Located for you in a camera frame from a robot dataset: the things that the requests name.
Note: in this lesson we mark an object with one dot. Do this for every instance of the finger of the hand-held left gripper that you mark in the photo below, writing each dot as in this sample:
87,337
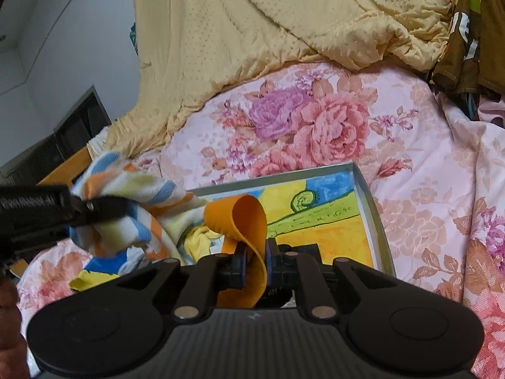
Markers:
106,207

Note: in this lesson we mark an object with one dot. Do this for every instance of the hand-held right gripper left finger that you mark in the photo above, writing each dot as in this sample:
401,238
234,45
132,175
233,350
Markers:
241,268

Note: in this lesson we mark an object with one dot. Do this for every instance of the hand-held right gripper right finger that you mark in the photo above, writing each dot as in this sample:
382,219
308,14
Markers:
270,264

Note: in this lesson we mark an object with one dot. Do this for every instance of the blue orange striped towel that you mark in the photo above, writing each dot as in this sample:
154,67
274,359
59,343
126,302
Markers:
158,193

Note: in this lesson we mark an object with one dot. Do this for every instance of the orange cloth strip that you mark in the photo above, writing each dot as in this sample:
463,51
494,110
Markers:
248,213

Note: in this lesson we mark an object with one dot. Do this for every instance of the grey tray with painted bottom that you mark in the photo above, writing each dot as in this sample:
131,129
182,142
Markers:
335,225

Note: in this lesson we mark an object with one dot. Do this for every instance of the person's left hand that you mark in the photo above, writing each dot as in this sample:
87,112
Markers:
10,323

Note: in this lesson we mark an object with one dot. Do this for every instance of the blue and yellow cloth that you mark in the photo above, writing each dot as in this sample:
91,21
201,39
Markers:
102,266

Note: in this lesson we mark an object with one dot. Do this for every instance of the white pillow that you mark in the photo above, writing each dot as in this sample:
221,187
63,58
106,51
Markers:
98,142

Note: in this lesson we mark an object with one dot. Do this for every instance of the dark cabinet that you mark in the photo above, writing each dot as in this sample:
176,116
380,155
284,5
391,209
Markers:
75,126

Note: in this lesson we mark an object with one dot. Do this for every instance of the pink floral quilt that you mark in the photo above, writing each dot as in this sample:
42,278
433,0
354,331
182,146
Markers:
434,166

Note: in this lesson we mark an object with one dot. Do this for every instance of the yellow dotted blanket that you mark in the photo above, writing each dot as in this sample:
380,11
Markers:
236,27

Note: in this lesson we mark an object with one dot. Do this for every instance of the pale pink cloth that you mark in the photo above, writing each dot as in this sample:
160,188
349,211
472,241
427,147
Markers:
491,110

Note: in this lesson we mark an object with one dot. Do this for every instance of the brown multicoloured garment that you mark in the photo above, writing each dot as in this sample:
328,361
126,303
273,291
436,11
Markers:
465,59

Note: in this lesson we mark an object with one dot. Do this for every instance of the wooden bed frame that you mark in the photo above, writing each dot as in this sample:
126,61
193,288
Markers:
63,167

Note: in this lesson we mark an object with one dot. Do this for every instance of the teal wall poster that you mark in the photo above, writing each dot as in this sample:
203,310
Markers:
134,37

